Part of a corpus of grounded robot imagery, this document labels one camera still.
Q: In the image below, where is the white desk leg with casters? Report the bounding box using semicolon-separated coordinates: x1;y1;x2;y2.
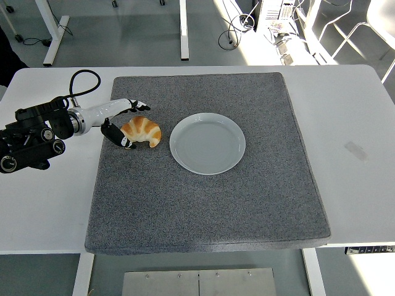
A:
0;0;25;43

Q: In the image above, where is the person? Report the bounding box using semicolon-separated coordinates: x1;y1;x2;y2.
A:
0;26;30;90

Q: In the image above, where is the white computer tower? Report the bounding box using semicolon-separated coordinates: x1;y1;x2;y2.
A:
256;0;297;33

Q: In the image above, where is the grey speckled table mat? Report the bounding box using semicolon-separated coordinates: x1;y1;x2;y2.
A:
84;72;332;257

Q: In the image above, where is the grey metal plate with screws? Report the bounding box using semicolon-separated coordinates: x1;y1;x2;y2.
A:
121;268;278;296

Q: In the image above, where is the white table leg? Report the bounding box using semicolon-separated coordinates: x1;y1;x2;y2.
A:
72;253;95;296
301;248;327;296

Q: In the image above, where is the white background desk leg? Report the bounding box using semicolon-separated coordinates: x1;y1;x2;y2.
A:
178;0;189;60

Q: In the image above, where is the golden croissant bread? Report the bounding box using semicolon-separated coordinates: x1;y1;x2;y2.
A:
120;115;162;149

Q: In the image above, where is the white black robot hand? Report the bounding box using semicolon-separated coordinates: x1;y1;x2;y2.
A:
80;97;152;150

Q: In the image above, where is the black floor cable loop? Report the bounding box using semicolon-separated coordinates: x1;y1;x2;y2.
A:
217;14;257;49

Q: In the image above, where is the table height control panel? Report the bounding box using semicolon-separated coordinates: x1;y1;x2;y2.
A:
344;245;395;255

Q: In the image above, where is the black cable with adapter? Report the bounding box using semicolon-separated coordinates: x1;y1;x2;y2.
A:
23;24;72;47

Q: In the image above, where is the white power strip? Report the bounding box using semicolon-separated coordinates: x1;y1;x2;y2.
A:
274;36;306;65

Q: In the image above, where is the white wire-frame chair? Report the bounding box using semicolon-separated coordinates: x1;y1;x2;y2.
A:
311;0;395;84

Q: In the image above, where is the pale grey round plate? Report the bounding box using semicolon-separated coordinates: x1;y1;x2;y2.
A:
168;112;247;176

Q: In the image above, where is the white T-foot desk leg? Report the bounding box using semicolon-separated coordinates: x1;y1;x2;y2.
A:
34;0;70;67

